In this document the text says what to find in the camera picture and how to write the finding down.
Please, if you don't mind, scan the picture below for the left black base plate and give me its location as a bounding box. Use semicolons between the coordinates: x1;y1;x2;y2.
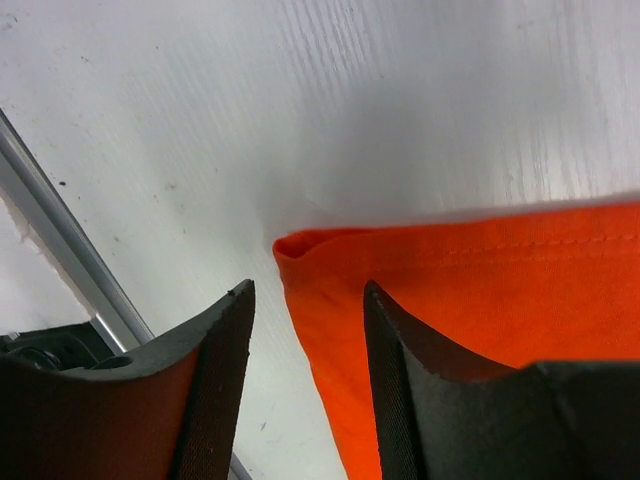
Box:
1;322;114;371

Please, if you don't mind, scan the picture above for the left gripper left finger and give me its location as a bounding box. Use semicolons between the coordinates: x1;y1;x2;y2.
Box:
1;280;255;479

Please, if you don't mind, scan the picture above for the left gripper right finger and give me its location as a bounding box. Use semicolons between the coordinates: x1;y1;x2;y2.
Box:
363;282;639;479

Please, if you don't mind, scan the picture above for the orange t shirt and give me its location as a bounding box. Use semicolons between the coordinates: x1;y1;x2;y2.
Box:
273;204;639;479

